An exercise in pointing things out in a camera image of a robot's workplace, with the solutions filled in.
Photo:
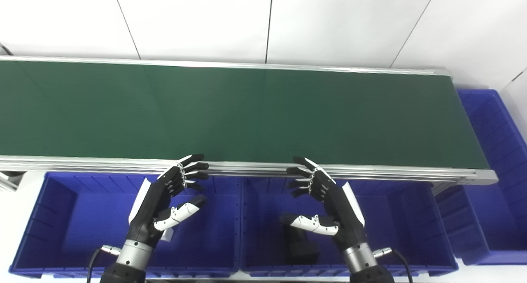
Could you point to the white block part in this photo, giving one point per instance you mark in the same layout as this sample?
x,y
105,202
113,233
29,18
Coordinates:
x,y
166,235

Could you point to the green conveyor belt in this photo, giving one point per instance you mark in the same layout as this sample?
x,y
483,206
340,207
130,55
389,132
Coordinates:
x,y
247,110
247,168

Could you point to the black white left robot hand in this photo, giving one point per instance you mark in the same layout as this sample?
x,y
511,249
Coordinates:
x,y
152,200

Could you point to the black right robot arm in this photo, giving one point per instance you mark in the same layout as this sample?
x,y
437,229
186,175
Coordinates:
x,y
360,258

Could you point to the black cylinder block part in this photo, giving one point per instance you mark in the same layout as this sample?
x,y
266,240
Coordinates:
x,y
300,246

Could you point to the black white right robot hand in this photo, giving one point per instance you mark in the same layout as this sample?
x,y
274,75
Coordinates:
x,y
339,205

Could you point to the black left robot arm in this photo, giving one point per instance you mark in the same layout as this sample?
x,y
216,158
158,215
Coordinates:
x,y
129,256

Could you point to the blue plastic bin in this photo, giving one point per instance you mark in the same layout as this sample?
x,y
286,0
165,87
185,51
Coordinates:
x,y
494,151
82,217
391,221

